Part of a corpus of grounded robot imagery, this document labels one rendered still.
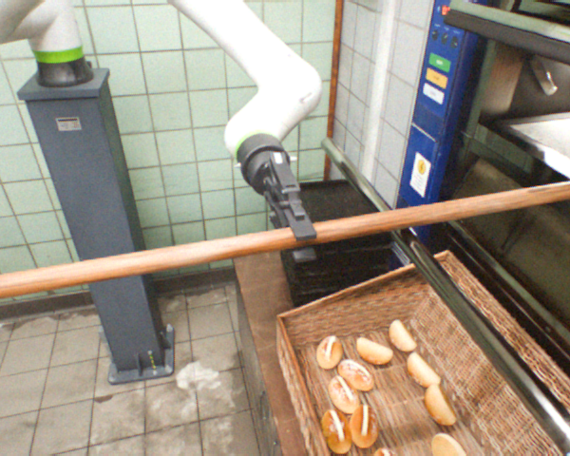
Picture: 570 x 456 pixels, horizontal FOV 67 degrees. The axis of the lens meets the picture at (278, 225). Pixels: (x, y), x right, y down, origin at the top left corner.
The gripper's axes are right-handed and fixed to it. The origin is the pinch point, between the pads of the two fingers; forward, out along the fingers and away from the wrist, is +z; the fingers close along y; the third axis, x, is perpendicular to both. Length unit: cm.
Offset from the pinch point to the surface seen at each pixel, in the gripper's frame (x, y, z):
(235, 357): 3, 120, -73
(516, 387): -15.3, 2.7, 27.7
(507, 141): -53, 1, -23
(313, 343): -14, 60, -27
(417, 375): -35, 56, -8
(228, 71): -9, 12, -124
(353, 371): -20, 55, -12
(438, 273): -16.3, 1.8, 10.7
